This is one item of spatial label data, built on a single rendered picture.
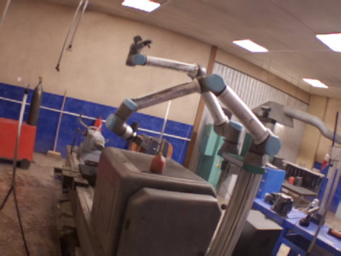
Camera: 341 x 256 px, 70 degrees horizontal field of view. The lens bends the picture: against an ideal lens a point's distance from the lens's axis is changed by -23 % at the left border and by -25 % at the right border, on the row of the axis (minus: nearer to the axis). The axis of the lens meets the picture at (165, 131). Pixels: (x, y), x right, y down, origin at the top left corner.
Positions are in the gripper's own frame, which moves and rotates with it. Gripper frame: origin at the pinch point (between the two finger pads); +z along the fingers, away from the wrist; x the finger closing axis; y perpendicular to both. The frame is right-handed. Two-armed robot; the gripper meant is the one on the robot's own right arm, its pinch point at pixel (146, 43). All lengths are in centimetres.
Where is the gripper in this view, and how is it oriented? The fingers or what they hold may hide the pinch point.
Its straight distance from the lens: 222.8
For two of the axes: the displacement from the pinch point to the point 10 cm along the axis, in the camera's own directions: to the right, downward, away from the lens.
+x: -8.4, 4.8, -2.3
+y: 4.1, 8.6, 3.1
